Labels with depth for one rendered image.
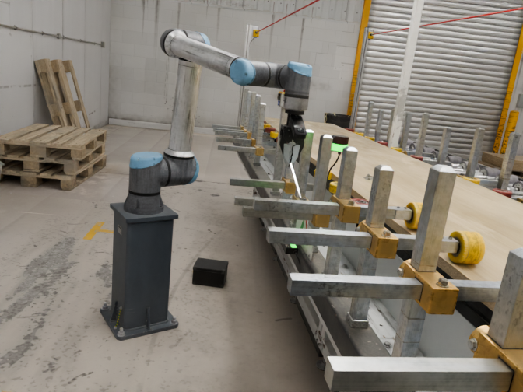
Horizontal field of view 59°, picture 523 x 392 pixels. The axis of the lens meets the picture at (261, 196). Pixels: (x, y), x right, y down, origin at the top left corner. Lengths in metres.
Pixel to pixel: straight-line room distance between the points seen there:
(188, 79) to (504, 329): 1.79
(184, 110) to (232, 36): 7.24
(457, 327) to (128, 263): 1.52
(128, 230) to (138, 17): 7.65
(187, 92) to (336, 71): 7.56
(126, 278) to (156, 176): 0.50
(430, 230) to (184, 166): 1.58
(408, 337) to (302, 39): 8.76
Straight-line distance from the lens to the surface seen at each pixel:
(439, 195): 0.90
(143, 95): 9.58
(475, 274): 1.21
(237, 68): 1.70
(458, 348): 1.25
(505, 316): 0.74
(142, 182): 2.22
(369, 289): 0.87
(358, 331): 1.24
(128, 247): 2.25
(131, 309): 2.39
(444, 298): 0.89
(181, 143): 2.28
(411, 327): 0.99
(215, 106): 9.45
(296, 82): 1.70
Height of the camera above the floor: 1.30
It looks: 15 degrees down
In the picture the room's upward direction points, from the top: 6 degrees clockwise
